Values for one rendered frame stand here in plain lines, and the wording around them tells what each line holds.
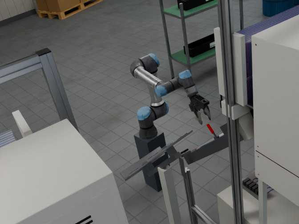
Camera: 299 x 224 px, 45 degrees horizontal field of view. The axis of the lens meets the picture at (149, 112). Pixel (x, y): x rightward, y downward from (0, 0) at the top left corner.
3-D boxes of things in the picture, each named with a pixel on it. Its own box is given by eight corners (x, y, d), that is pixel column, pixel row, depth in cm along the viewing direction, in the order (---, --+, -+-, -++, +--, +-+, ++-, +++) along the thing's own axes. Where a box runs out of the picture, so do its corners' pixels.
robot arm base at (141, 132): (135, 134, 298) (133, 125, 293) (149, 126, 305) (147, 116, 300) (147, 141, 287) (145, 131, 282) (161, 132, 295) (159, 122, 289)
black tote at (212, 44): (192, 57, 451) (191, 49, 445) (184, 54, 464) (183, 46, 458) (227, 42, 471) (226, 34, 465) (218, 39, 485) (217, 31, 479)
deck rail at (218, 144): (187, 165, 237) (183, 156, 238) (190, 163, 238) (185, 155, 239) (240, 141, 171) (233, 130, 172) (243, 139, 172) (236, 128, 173)
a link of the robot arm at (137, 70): (122, 62, 266) (159, 87, 231) (134, 57, 270) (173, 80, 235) (124, 75, 272) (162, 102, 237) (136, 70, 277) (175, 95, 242)
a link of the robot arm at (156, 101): (148, 118, 298) (134, 57, 271) (163, 110, 304) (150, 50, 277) (156, 122, 288) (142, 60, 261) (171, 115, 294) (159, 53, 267)
